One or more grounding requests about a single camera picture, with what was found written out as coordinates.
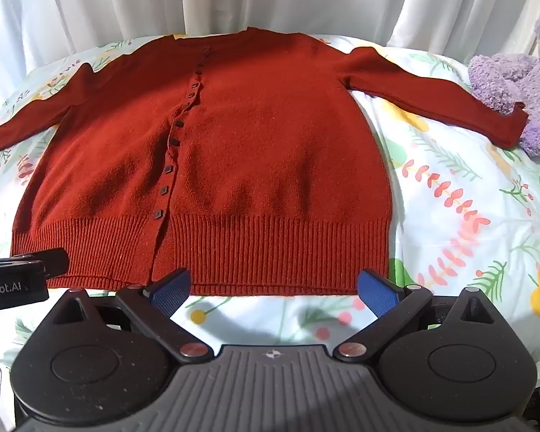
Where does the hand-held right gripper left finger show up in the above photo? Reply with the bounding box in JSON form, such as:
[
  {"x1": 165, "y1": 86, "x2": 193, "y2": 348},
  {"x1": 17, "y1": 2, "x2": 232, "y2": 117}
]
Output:
[{"x1": 54, "y1": 268, "x2": 210, "y2": 363}]

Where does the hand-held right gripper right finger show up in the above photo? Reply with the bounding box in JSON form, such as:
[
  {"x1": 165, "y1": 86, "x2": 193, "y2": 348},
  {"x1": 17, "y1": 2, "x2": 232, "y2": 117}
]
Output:
[{"x1": 332, "y1": 269, "x2": 496, "y2": 363}]

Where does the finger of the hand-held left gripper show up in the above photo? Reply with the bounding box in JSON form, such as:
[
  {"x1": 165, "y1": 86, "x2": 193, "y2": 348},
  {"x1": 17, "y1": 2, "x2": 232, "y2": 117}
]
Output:
[{"x1": 39, "y1": 248, "x2": 71, "y2": 280}]

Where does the red knit cardigan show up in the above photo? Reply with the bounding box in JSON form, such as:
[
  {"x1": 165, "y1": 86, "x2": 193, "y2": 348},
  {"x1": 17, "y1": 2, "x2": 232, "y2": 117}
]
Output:
[{"x1": 0, "y1": 27, "x2": 530, "y2": 298}]

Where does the floral bedsheet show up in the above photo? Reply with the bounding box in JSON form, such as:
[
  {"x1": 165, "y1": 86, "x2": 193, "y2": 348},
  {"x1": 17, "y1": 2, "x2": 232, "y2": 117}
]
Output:
[{"x1": 0, "y1": 32, "x2": 540, "y2": 388}]

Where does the purple teddy bear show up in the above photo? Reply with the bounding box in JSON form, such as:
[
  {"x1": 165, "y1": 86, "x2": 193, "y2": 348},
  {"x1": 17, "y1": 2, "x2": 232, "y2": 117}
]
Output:
[{"x1": 468, "y1": 15, "x2": 540, "y2": 157}]

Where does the white plastic bin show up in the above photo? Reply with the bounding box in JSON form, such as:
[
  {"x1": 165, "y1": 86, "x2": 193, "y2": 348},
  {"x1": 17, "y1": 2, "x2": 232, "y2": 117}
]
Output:
[{"x1": 0, "y1": 0, "x2": 540, "y2": 109}]

